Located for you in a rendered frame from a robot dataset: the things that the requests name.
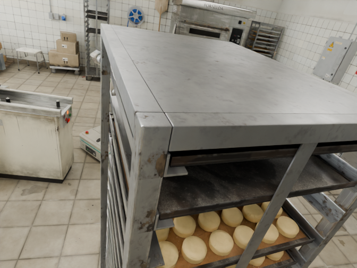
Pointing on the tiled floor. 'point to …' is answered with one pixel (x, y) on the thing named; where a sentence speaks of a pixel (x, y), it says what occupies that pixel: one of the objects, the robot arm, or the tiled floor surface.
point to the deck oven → (210, 20)
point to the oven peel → (160, 6)
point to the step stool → (31, 56)
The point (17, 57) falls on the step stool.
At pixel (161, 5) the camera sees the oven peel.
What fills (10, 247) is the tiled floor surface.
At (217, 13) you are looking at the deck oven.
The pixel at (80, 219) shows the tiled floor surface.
